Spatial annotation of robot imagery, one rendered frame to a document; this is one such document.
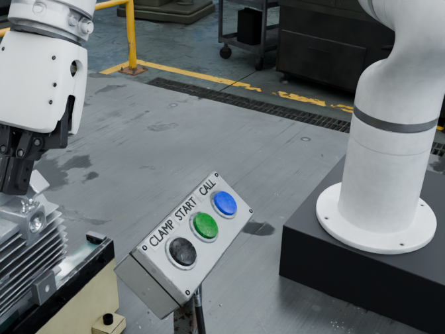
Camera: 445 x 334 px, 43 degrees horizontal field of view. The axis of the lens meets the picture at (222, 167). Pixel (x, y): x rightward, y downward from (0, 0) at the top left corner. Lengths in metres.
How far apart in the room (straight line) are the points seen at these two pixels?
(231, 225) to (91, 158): 0.75
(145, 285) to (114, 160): 0.79
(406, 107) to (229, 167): 0.58
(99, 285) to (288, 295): 0.30
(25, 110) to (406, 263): 0.56
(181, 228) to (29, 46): 0.25
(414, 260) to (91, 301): 0.47
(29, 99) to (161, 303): 0.25
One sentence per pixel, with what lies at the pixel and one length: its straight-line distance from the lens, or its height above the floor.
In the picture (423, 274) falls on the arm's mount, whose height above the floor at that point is 0.89.
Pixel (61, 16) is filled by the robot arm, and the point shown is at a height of 1.26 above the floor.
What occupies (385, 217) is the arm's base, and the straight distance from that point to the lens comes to 0.88.
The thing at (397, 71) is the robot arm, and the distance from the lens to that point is 0.75.
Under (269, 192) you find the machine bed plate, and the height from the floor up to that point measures 0.80.
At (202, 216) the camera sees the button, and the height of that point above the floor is 1.08.
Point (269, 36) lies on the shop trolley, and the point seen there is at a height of 0.15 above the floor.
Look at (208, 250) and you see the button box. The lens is 0.58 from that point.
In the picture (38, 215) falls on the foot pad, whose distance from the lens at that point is 0.63.
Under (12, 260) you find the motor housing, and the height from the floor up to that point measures 1.03.
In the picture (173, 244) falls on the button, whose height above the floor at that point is 1.08.
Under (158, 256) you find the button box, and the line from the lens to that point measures 0.54.
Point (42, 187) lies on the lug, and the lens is 0.66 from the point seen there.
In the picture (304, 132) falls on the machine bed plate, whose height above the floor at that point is 0.80.
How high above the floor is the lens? 1.40
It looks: 28 degrees down
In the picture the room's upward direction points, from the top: 1 degrees clockwise
